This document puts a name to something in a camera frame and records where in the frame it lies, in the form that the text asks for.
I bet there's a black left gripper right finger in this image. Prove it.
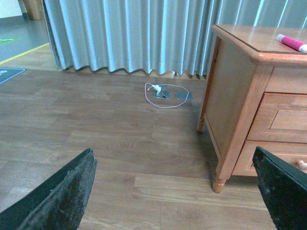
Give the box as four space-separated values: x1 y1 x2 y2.
252 146 307 230

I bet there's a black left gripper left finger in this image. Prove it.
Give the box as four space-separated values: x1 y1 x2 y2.
0 149 97 230

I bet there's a pink marker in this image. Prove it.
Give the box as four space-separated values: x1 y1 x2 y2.
276 34 307 52

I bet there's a lower drawer wooden knob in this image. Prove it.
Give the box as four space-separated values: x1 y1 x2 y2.
296 160 307 171

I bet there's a wooden nightstand cabinet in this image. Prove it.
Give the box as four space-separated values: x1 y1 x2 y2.
197 24 307 193

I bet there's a closed metal floor plate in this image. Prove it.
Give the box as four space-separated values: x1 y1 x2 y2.
175 92 193 100

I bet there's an open metal floor socket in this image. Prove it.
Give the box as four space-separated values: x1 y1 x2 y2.
153 90 170 99

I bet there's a white plug in socket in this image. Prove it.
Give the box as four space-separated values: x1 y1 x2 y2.
153 85 162 93

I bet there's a grey pleated curtain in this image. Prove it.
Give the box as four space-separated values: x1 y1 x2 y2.
42 0 307 75

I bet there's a white floor cable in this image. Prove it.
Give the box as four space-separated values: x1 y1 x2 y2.
144 82 189 108

